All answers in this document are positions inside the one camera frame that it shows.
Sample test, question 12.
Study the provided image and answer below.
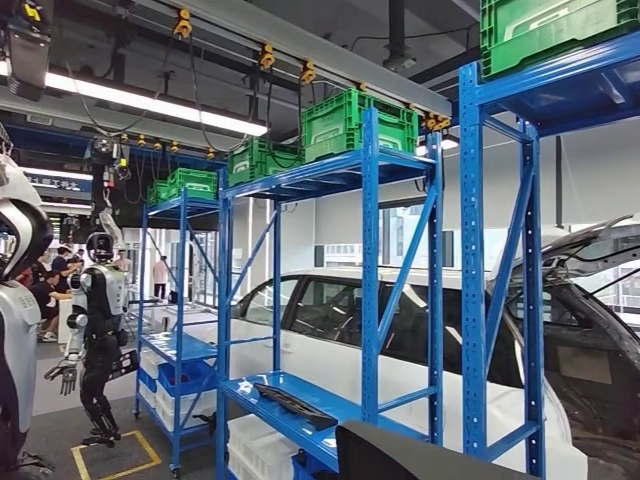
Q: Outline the person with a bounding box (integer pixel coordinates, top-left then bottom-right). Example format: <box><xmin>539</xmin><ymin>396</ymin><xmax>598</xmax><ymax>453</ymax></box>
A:
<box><xmin>152</xmin><ymin>254</ymin><xmax>170</xmax><ymax>301</ymax></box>
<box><xmin>29</xmin><ymin>268</ymin><xmax>72</xmax><ymax>344</ymax></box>

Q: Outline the grey hoist box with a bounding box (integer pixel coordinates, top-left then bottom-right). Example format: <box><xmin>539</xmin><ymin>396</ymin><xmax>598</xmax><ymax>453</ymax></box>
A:
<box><xmin>0</xmin><ymin>0</ymin><xmax>55</xmax><ymax>102</ymax></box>

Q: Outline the white car with open tailgate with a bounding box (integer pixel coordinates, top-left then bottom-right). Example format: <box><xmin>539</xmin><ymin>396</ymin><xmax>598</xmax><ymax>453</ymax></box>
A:
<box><xmin>185</xmin><ymin>213</ymin><xmax>640</xmax><ymax>480</ymax></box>

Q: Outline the silver black humanoid robot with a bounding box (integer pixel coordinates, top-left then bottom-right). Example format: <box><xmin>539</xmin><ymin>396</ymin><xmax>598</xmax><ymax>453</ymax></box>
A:
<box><xmin>42</xmin><ymin>230</ymin><xmax>142</xmax><ymax>450</ymax></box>

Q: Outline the long ceiling lamp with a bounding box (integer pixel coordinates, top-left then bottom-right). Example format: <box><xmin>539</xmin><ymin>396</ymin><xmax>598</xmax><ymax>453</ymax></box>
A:
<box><xmin>0</xmin><ymin>60</ymin><xmax>269</xmax><ymax>139</ymax></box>
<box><xmin>416</xmin><ymin>134</ymin><xmax>461</xmax><ymax>158</ymax></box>

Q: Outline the green plastic crate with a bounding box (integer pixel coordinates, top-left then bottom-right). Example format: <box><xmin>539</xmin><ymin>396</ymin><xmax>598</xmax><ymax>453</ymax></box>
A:
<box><xmin>146</xmin><ymin>178</ymin><xmax>171</xmax><ymax>207</ymax></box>
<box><xmin>300</xmin><ymin>87</ymin><xmax>420</xmax><ymax>166</ymax></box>
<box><xmin>166</xmin><ymin>166</ymin><xmax>220</xmax><ymax>203</ymax></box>
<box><xmin>227</xmin><ymin>136</ymin><xmax>307</xmax><ymax>189</ymax></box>
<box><xmin>478</xmin><ymin>0</ymin><xmax>640</xmax><ymax>81</ymax></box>

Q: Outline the blue sign with white text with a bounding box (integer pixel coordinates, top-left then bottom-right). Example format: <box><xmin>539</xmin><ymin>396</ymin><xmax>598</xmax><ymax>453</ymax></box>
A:
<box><xmin>23</xmin><ymin>173</ymin><xmax>94</xmax><ymax>195</ymax></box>

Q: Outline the grey ceiling rail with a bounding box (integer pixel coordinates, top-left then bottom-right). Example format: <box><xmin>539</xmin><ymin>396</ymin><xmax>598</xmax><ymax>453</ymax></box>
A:
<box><xmin>132</xmin><ymin>0</ymin><xmax>454</xmax><ymax>119</ymax></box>

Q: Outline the blue plastic bin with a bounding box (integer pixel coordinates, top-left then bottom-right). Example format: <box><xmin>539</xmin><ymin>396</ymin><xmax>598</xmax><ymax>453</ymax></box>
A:
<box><xmin>158</xmin><ymin>359</ymin><xmax>218</xmax><ymax>399</ymax></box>

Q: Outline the white plastic bin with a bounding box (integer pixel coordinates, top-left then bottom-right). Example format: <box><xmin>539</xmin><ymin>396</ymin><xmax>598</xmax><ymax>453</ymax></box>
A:
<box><xmin>226</xmin><ymin>413</ymin><xmax>302</xmax><ymax>480</ymax></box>
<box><xmin>138</xmin><ymin>347</ymin><xmax>167</xmax><ymax>381</ymax></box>
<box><xmin>155</xmin><ymin>387</ymin><xmax>219</xmax><ymax>433</ymax></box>

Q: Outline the black ceiling pipe mount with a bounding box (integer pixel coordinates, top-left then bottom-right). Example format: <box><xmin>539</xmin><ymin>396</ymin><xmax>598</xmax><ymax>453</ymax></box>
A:
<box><xmin>381</xmin><ymin>0</ymin><xmax>417</xmax><ymax>73</ymax></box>

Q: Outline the white humanoid robot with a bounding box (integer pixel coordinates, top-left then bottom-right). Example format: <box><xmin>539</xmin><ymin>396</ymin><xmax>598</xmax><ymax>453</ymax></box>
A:
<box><xmin>0</xmin><ymin>121</ymin><xmax>55</xmax><ymax>480</ymax></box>

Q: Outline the black hoist unit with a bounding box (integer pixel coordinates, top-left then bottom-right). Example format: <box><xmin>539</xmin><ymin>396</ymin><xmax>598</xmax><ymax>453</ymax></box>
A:
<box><xmin>84</xmin><ymin>134</ymin><xmax>132</xmax><ymax>185</ymax></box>

